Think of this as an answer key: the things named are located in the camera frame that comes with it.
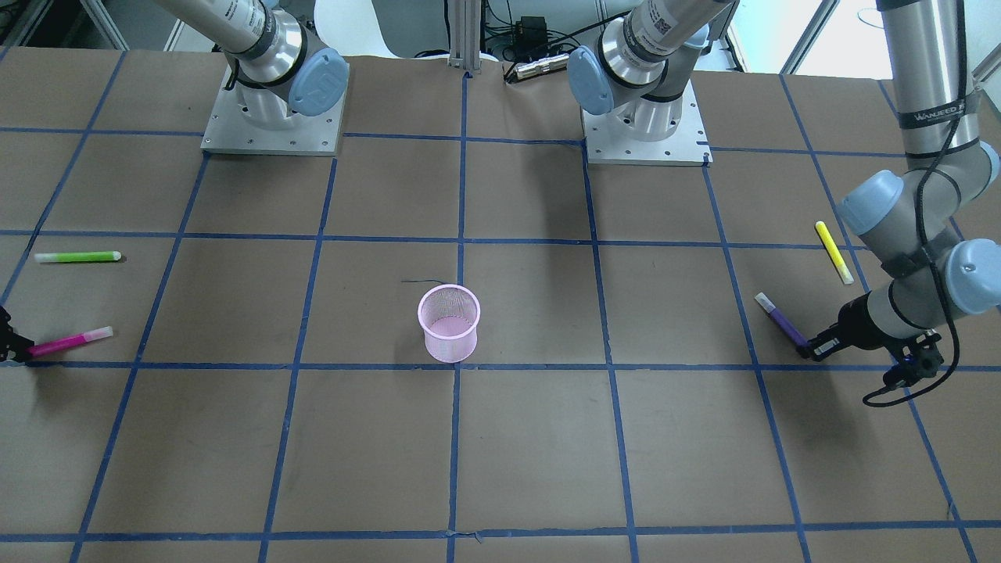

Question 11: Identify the pink mesh cup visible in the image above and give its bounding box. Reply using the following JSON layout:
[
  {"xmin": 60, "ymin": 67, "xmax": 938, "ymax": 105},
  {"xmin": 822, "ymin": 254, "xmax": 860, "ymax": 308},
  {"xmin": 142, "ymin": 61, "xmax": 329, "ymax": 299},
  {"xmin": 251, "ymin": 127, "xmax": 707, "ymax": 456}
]
[{"xmin": 416, "ymin": 284, "xmax": 482, "ymax": 364}]

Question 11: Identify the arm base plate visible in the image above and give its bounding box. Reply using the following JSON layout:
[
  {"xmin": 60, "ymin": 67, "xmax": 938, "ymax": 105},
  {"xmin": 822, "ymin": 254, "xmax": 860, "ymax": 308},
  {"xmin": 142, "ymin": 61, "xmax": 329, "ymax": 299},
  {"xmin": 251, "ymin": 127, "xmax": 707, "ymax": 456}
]
[
  {"xmin": 580, "ymin": 82, "xmax": 714, "ymax": 167},
  {"xmin": 200, "ymin": 68, "xmax": 346, "ymax": 157}
]

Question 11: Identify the purple marker pen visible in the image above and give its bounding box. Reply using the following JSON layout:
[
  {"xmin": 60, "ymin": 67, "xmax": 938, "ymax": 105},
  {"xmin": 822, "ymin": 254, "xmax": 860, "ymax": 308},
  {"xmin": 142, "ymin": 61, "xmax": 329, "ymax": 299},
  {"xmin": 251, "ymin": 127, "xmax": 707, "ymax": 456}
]
[{"xmin": 754, "ymin": 292, "xmax": 809, "ymax": 349}]

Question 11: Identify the aluminium frame post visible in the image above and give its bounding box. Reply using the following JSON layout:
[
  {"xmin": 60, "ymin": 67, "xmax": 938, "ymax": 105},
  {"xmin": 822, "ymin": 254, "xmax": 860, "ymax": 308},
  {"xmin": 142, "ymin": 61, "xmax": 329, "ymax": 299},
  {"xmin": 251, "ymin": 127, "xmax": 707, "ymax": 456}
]
[{"xmin": 446, "ymin": 0, "xmax": 483, "ymax": 77}]

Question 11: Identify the yellow marker pen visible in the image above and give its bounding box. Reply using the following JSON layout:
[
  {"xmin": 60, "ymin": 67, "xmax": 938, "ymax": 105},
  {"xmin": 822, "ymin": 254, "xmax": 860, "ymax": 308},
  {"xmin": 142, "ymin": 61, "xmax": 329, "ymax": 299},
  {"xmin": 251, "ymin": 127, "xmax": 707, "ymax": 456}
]
[{"xmin": 814, "ymin": 221, "xmax": 855, "ymax": 285}]

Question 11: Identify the green marker pen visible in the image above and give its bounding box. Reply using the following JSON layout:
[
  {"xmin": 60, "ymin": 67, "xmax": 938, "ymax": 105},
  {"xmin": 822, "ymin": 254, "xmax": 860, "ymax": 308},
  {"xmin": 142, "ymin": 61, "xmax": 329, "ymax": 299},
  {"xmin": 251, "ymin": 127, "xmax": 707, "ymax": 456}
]
[{"xmin": 33, "ymin": 250, "xmax": 123, "ymax": 264}]

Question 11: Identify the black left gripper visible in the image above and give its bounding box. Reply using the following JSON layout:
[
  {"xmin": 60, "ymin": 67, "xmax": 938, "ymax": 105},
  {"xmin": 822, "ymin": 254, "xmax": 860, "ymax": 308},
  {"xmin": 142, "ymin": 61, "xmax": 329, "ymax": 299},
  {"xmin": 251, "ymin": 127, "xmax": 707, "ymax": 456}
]
[{"xmin": 796, "ymin": 293, "xmax": 944, "ymax": 388}]

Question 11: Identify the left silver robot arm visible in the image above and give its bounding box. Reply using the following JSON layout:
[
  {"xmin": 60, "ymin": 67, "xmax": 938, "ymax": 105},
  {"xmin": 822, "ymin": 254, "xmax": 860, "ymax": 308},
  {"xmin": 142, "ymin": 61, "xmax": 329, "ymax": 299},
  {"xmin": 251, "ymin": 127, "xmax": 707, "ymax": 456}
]
[{"xmin": 568, "ymin": 1, "xmax": 999, "ymax": 389}]

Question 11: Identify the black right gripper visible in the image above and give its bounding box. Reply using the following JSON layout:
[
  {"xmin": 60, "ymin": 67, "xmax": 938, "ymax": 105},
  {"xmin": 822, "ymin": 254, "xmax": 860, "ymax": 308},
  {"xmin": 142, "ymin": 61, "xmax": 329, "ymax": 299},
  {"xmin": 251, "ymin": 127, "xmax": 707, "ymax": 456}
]
[{"xmin": 0, "ymin": 307, "xmax": 35, "ymax": 363}]

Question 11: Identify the pink marker pen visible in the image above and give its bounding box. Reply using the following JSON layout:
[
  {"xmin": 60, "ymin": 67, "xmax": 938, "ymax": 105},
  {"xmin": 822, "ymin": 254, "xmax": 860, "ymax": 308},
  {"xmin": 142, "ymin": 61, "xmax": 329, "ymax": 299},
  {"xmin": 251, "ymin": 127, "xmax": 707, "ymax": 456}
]
[{"xmin": 27, "ymin": 325, "xmax": 114, "ymax": 359}]

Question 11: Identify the black power adapter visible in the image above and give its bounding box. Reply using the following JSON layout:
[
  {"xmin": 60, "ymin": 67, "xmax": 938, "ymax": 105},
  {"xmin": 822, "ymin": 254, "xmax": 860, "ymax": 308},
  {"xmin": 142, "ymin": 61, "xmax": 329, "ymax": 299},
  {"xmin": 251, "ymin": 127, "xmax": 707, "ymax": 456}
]
[{"xmin": 514, "ymin": 16, "xmax": 548, "ymax": 48}]

